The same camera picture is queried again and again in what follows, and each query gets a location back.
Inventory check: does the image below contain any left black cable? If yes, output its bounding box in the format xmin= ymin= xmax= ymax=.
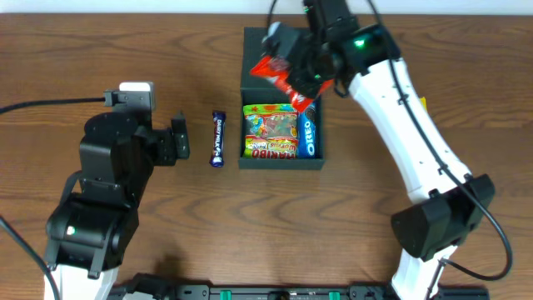
xmin=0 ymin=97 xmax=107 ymax=300

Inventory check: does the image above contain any yellow Hacks candy bag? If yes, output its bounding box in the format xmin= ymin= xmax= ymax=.
xmin=420 ymin=97 xmax=427 ymax=111

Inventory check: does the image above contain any right black cable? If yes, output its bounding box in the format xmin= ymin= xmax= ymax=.
xmin=266 ymin=0 xmax=514 ymax=283

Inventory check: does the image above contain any red Hacks candy bag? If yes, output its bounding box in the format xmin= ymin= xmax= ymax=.
xmin=250 ymin=55 xmax=334 ymax=113

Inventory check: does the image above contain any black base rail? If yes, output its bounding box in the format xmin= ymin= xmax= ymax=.
xmin=107 ymin=272 xmax=491 ymax=300

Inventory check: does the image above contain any blue Oreo cookie pack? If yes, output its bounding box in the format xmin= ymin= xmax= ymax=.
xmin=297 ymin=103 xmax=316 ymax=159

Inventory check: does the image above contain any green Haribo gummy bag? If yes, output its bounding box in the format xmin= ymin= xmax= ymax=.
xmin=243 ymin=103 xmax=299 ymax=159

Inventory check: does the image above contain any black cable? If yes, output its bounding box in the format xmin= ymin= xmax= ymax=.
xmin=0 ymin=97 xmax=107 ymax=300
xmin=266 ymin=0 xmax=514 ymax=283

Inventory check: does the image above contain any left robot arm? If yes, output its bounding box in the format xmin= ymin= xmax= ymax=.
xmin=44 ymin=112 xmax=190 ymax=300

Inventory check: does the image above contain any Dairy Milk chocolate bar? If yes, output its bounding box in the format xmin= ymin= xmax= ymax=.
xmin=210 ymin=111 xmax=226 ymax=168

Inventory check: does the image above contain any dark green gift box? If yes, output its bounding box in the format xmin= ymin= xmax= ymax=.
xmin=238 ymin=27 xmax=326 ymax=170

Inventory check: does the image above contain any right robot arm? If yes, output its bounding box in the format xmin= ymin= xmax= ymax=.
xmin=268 ymin=1 xmax=495 ymax=299

